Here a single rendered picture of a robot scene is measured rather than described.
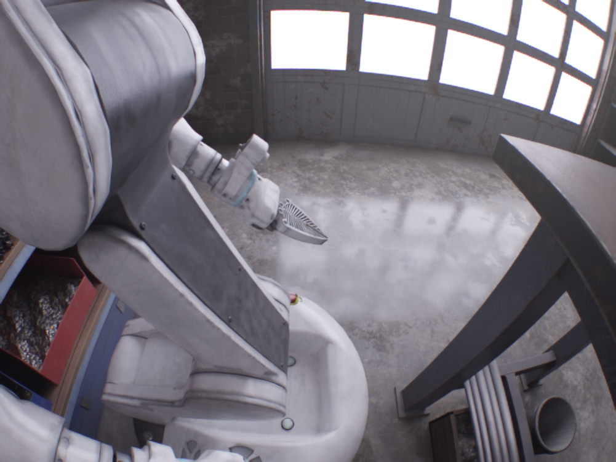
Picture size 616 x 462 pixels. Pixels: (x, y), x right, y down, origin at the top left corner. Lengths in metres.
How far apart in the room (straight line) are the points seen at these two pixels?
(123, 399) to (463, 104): 2.71
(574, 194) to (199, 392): 0.54
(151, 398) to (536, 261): 0.70
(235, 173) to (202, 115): 1.95
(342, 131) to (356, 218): 1.01
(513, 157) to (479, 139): 2.40
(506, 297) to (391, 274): 0.88
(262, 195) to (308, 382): 0.46
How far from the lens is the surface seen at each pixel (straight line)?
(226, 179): 0.48
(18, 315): 1.18
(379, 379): 1.08
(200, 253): 0.30
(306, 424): 0.71
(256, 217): 0.48
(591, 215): 0.38
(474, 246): 1.70
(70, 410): 0.99
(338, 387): 0.67
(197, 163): 0.48
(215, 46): 2.24
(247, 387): 0.39
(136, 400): 0.64
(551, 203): 0.38
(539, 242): 0.48
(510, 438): 0.96
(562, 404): 1.18
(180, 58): 0.25
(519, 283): 0.51
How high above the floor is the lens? 1.00
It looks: 43 degrees down
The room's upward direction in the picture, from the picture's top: 2 degrees clockwise
